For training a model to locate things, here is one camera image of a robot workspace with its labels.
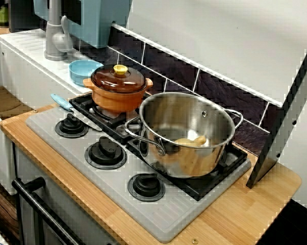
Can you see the black burner grate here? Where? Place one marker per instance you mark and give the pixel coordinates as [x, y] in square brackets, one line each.
[194, 187]

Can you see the grey stove top panel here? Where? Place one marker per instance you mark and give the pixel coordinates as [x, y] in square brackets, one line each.
[112, 183]

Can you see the black stove knob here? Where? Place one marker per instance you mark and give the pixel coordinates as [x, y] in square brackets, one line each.
[105, 151]
[71, 125]
[146, 185]

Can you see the light blue bowl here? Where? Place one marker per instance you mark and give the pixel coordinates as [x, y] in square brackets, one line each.
[79, 70]

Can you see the brown lid with yellow knob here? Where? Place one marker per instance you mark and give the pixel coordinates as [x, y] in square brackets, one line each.
[110, 80]

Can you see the stainless steel pot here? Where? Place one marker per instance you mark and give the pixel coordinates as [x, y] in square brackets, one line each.
[194, 163]

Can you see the dark tile backsplash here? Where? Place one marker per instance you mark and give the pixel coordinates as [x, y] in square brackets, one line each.
[219, 89]

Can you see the orange toy cooking pot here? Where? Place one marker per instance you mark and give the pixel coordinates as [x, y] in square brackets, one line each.
[112, 102]

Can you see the yellow toy food piece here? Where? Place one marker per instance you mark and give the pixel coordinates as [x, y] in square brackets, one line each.
[186, 141]

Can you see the teal toy cabinet box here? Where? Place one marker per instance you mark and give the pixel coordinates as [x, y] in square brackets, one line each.
[97, 23]

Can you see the green can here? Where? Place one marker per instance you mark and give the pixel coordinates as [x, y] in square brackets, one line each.
[1, 16]

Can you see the wooden countertop board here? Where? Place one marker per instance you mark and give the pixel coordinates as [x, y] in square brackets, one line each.
[245, 211]

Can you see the black background panel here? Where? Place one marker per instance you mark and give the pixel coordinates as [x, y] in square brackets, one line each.
[23, 15]

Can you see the white toy sink unit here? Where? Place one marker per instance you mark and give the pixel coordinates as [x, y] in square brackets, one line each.
[26, 69]

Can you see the black upright side post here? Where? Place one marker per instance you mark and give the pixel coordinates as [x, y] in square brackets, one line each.
[278, 132]

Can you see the grey toy faucet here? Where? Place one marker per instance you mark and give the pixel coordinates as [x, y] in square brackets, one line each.
[54, 38]

